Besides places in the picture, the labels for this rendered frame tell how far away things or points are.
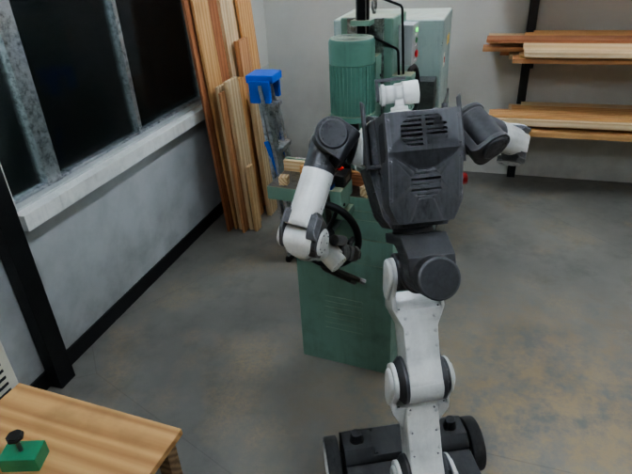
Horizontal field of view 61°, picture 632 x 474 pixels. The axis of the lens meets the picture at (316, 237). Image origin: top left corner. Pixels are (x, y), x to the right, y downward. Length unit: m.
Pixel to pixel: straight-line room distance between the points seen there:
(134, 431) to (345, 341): 1.13
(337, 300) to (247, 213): 1.54
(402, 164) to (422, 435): 0.87
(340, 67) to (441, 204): 0.84
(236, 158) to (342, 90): 1.69
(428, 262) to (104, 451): 1.09
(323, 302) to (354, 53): 1.10
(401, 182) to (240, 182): 2.43
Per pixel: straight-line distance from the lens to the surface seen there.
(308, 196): 1.46
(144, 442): 1.79
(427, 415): 1.79
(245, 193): 3.75
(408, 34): 2.37
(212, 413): 2.54
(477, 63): 4.52
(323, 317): 2.54
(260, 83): 3.07
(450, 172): 1.43
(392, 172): 1.39
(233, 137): 3.62
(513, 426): 2.51
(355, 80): 2.09
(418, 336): 1.64
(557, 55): 3.95
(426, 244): 1.46
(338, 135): 1.45
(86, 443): 1.86
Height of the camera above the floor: 1.82
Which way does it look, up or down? 29 degrees down
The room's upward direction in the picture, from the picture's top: 3 degrees counter-clockwise
